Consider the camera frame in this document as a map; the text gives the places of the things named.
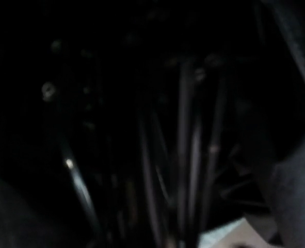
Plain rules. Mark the mint green black umbrella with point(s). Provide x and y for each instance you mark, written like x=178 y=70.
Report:
x=148 y=123

